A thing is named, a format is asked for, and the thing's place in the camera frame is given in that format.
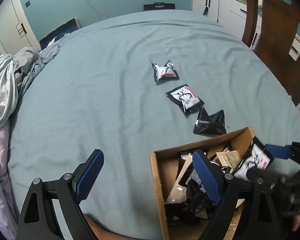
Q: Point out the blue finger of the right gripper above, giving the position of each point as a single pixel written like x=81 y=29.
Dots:
x=282 y=152

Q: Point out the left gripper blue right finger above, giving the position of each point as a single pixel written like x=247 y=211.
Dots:
x=210 y=175

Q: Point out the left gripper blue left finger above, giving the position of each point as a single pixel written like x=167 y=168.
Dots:
x=86 y=175

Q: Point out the black white snack packet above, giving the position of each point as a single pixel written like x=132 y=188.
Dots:
x=185 y=98
x=167 y=71
x=257 y=155

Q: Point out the brown cardboard box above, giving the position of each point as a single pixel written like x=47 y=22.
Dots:
x=164 y=167

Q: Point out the beige snack packet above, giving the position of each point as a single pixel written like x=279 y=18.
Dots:
x=178 y=192

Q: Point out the black foil snack packet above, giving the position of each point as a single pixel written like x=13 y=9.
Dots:
x=210 y=125

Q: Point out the lilac quilt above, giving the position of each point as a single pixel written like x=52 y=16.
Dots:
x=8 y=218

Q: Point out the teal bed sheet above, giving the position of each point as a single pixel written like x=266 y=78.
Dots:
x=99 y=93

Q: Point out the crumpled grey blanket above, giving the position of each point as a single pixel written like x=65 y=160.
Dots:
x=17 y=73

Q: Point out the brown wooden chair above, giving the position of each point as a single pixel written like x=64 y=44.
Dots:
x=280 y=21

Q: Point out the white cabinet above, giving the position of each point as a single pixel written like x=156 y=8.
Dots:
x=231 y=14

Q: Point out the dark blue framed board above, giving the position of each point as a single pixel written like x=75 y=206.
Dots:
x=65 y=29

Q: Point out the white door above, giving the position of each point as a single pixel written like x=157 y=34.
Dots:
x=15 y=30

